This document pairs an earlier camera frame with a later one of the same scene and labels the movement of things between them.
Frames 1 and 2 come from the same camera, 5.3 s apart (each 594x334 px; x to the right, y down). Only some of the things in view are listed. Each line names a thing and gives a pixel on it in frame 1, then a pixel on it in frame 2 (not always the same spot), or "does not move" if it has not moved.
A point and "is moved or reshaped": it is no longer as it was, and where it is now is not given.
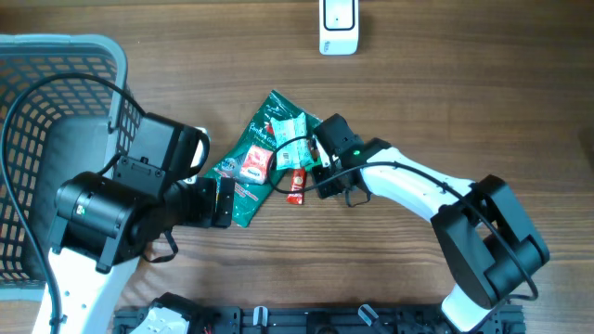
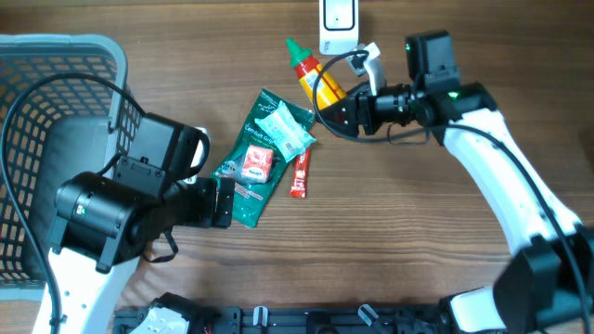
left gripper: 206,188 does not move
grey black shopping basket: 66,111 does not move
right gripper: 328,188 → 357,101
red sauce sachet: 297,182 is moved or reshaped
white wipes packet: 296,153 is moved or reshaped
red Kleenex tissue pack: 255,164 does not move
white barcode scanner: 338,27 does not move
